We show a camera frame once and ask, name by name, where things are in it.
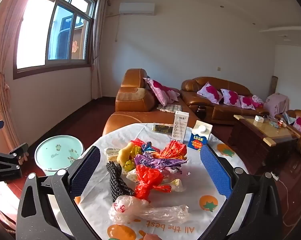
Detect white cable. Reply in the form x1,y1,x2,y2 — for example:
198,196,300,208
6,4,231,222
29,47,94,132
278,179,298,228

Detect white orange-print tablecloth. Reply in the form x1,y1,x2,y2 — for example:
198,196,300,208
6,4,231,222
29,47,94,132
48,122,251,240

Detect brown leather chaise sofa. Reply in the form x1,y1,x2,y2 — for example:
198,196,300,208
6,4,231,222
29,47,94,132
102,68,201,136

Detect orange-red crinkled bag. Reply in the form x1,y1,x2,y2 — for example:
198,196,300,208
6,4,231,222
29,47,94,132
160,140,188,159

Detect white printed wrapper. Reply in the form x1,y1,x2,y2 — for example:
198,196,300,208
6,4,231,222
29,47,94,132
104,147,121,162

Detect checkered cloth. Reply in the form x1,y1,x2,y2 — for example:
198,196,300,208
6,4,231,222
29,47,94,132
157,103,183,113

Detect pink cloth cover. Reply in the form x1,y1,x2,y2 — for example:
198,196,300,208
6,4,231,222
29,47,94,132
264,92,290,117

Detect tall white box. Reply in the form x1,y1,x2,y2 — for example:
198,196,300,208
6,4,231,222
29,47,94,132
171,111,189,142

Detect mint green trash bin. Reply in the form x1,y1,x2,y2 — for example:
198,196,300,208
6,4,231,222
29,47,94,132
35,135,85,177

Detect white air conditioner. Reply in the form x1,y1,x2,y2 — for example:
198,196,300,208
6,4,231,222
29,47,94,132
119,2,155,15

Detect red plastic bag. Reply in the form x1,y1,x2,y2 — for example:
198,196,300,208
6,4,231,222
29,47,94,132
134,164,172,201

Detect rolled brown mat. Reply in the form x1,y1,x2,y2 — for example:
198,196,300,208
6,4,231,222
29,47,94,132
270,76,278,96

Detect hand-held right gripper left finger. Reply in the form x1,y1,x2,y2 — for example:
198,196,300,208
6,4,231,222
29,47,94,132
16,145,101,240

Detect blue white milk carton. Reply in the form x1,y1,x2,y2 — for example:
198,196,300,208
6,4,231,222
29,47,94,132
187,120,213,151

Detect blue multicolour wrapper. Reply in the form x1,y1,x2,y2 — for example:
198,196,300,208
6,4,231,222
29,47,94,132
141,141,161,156

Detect trash wrappers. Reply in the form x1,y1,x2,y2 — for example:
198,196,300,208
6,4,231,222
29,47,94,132
109,195,191,225

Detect pink curtain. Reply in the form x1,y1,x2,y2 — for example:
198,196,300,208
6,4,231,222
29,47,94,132
91,0,111,99
0,0,41,155

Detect purple plastic bag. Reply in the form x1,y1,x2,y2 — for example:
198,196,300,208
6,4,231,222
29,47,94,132
134,154,188,175

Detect yellow wrapper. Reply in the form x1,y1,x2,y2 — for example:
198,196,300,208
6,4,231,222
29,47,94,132
117,142,141,172

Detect window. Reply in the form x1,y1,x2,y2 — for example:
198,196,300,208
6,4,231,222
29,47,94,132
13,0,97,80

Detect dark snack packet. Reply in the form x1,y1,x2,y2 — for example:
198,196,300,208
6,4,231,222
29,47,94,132
152,122,174,134

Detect pink floral pillow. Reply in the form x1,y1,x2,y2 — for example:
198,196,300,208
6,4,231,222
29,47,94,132
220,89,241,107
197,82,223,105
252,95,265,108
292,117,301,134
238,95,256,110
144,77,181,107

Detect wooden coffee table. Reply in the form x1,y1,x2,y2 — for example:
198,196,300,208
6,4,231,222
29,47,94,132
229,115,301,167

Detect black foam net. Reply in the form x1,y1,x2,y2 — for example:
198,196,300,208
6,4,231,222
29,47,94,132
106,161,135,202

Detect small red wrapper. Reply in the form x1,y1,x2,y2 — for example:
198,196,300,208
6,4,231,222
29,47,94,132
131,138,146,148

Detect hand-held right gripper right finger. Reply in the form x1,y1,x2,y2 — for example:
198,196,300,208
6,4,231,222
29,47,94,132
199,144,283,240

